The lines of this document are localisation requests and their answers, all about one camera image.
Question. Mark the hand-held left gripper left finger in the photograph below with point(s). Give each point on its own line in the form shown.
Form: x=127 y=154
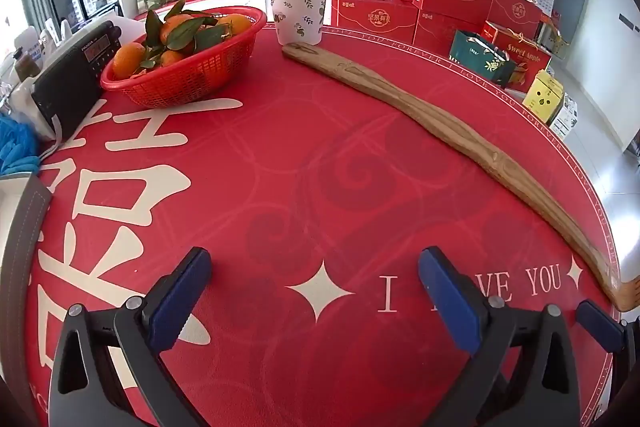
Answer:
x=186 y=289

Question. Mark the brown bottle with dark cap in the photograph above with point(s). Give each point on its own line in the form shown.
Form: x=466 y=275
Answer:
x=27 y=64

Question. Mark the red plastic basket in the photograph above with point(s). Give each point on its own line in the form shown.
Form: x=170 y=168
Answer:
x=200 y=77

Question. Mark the white carton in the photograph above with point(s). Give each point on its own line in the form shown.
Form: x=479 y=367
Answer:
x=565 y=117

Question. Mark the long wooden stick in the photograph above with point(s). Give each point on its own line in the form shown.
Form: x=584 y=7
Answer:
x=450 y=127

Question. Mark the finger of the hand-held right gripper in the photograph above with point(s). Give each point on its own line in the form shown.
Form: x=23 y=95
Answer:
x=600 y=327

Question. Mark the yellow carton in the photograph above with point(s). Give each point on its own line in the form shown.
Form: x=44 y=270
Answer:
x=542 y=97

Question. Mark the green gift bag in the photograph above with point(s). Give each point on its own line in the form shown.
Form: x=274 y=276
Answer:
x=480 y=59

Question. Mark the grey-rimmed white cardboard box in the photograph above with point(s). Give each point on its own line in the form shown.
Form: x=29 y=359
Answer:
x=27 y=217

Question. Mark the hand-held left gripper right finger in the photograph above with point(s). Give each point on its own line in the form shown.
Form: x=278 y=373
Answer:
x=447 y=302

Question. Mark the black radio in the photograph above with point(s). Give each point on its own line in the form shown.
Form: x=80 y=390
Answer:
x=70 y=77

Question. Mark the red ribboned gift box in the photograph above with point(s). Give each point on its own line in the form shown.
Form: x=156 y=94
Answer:
x=525 y=52

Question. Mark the white leaf-print paper cup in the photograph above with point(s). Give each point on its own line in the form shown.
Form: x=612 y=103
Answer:
x=297 y=7

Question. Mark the leafy mandarin orange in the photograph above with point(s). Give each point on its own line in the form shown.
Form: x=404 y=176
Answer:
x=175 y=24
x=172 y=58
x=127 y=59
x=236 y=25

